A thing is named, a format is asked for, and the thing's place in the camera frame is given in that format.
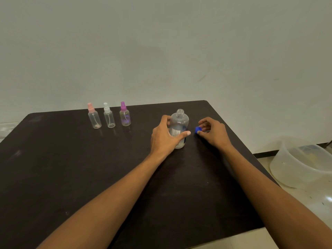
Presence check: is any person's left hand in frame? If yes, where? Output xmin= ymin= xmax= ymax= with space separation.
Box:
xmin=150 ymin=115 xmax=191 ymax=157

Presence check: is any person's right hand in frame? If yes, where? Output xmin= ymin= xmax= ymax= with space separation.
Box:
xmin=197 ymin=117 xmax=233 ymax=151

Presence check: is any large clear plastic bottle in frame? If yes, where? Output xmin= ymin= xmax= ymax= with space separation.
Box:
xmin=169 ymin=109 xmax=189 ymax=149

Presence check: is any person's left forearm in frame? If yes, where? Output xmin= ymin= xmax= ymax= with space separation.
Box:
xmin=36 ymin=151 xmax=165 ymax=249

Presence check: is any person's right forearm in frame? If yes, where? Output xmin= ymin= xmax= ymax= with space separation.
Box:
xmin=223 ymin=145 xmax=332 ymax=249

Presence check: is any purple-capped small spray bottle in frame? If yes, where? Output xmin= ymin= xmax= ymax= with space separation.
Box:
xmin=119 ymin=101 xmax=131 ymax=126

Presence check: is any white-capped small spray bottle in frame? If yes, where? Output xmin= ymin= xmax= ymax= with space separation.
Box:
xmin=103 ymin=102 xmax=116 ymax=128

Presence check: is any pink-capped small spray bottle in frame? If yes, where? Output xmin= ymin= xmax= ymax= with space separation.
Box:
xmin=87 ymin=102 xmax=102 ymax=129

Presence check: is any translucent plastic tub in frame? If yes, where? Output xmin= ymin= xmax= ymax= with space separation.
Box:
xmin=269 ymin=136 xmax=332 ymax=190

